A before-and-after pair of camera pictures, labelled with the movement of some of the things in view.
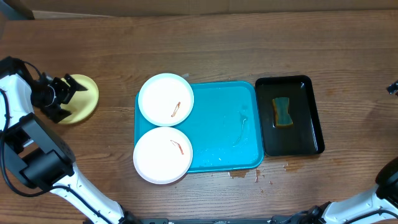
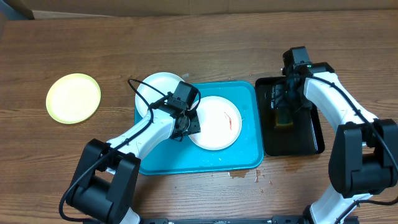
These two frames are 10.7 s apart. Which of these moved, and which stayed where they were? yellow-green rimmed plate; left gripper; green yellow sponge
Moved: left gripper
Stayed: green yellow sponge; yellow-green rimmed plate
